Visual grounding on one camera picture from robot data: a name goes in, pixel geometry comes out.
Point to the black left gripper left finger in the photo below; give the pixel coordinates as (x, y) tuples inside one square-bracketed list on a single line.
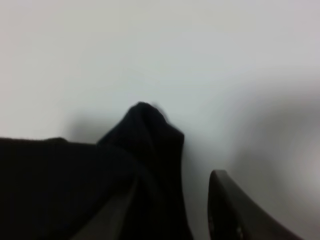
[(107, 223)]

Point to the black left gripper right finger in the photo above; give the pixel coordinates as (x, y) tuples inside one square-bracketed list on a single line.
[(233, 215)]

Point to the black short sleeve shirt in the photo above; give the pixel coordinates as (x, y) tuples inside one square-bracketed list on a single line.
[(49, 189)]

